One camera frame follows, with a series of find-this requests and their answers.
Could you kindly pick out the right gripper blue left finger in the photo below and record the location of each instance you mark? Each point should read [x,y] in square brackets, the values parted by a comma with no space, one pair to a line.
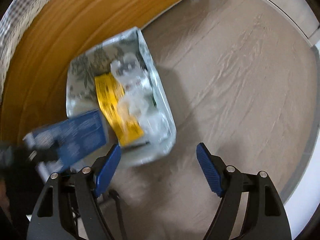
[68,195]

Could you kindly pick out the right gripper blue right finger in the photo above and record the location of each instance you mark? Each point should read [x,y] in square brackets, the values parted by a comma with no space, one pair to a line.
[265,216]

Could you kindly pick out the dark blue box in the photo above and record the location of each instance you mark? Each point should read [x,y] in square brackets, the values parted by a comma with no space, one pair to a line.
[73,139]

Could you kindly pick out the yellow snack wrapper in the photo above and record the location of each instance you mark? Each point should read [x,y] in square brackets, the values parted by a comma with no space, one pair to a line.
[109,93]

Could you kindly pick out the clear plastic bag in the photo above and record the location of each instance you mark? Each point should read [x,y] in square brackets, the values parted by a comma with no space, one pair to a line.
[136,107]

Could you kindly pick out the floral trash bin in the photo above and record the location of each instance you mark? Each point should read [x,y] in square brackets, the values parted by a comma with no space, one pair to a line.
[81,94]

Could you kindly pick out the white built-in wardrobe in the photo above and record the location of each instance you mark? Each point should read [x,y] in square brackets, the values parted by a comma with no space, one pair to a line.
[301,17]

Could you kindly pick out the wooden bed frame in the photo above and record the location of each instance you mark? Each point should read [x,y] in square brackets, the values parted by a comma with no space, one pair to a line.
[35,87]

